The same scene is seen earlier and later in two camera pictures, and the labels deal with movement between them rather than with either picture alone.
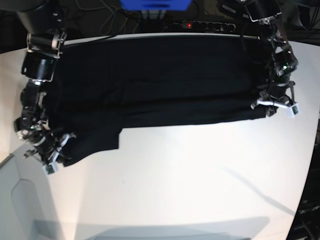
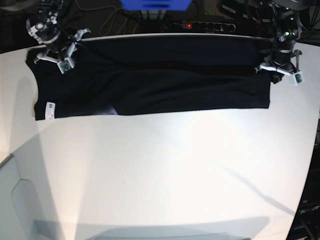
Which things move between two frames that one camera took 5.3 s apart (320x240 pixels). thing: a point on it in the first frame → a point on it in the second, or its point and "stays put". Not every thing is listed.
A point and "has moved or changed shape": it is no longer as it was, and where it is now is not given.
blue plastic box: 156,5 stays put
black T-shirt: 100,87 has moved or changed shape
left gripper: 48,148 → 61,48
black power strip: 205,26 stays put
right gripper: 280,94 → 285,61
